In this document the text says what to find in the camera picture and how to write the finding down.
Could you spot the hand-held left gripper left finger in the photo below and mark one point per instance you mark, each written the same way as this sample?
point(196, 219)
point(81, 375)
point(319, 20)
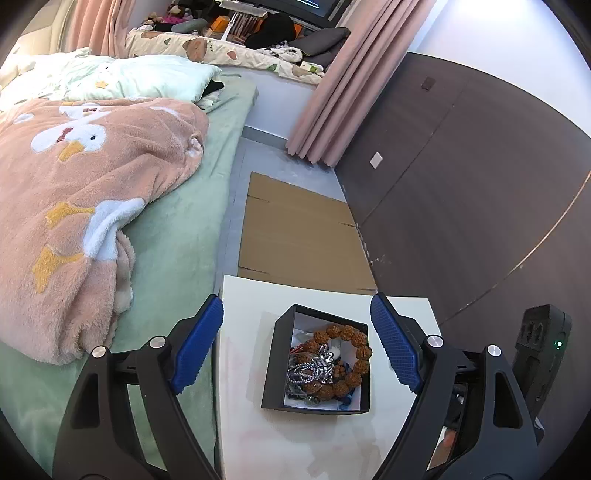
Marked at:
point(198, 346)

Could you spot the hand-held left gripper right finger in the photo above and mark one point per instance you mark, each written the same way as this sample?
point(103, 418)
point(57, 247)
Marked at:
point(397, 346)

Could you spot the black jewelry box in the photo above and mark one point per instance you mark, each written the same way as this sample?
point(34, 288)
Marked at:
point(272, 369)

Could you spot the beige headboard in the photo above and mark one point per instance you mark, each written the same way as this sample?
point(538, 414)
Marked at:
point(46, 23)

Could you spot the pink curtain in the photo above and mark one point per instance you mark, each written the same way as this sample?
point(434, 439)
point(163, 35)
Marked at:
point(101, 23)
point(351, 83)

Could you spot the light green pillow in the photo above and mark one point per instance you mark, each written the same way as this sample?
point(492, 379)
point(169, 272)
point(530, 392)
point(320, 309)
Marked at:
point(147, 76)

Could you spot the bed with green sheet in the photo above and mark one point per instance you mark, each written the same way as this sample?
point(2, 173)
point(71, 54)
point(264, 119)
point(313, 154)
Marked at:
point(184, 240)

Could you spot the flattened cardboard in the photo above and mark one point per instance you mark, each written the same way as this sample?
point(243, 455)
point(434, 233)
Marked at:
point(295, 230)

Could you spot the pink duck print blanket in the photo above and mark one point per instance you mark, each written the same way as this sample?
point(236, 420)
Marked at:
point(92, 184)

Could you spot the white floral quilt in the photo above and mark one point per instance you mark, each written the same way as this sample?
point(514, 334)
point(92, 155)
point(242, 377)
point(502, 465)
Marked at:
point(41, 78)

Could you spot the black cushion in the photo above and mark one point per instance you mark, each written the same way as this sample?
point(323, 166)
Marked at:
point(272, 30)

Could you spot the pile of plush toys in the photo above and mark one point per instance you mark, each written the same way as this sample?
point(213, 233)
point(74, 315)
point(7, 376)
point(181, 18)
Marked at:
point(175, 18)

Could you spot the white wall socket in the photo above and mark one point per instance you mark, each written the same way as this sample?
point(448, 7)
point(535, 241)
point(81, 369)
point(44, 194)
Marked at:
point(376, 159)

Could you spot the grey cushion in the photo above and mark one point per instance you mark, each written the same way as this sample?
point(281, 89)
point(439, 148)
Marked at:
point(318, 41)

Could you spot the dark brown wardrobe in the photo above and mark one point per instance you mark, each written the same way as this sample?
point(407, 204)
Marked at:
point(461, 161)

